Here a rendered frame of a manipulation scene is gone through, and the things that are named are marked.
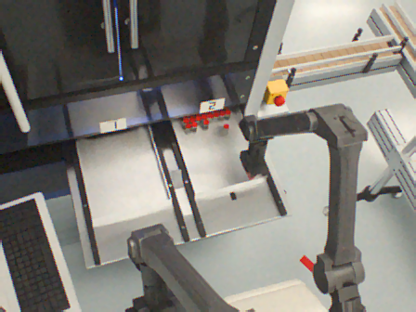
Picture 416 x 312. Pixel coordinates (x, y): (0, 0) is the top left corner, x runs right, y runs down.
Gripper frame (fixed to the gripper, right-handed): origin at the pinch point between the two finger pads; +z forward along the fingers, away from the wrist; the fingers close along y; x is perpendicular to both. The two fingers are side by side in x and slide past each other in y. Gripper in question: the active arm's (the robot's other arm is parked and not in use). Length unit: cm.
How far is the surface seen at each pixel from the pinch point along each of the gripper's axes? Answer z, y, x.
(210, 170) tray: 2.6, 8.5, 11.6
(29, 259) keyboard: 11, -4, 76
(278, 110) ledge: -0.3, 26.6, -21.5
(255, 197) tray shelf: 5.0, -5.0, -0.5
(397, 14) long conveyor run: -11, 59, -91
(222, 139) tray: 0.8, 19.3, 3.5
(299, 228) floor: 90, 20, -48
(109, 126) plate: -14, 23, 43
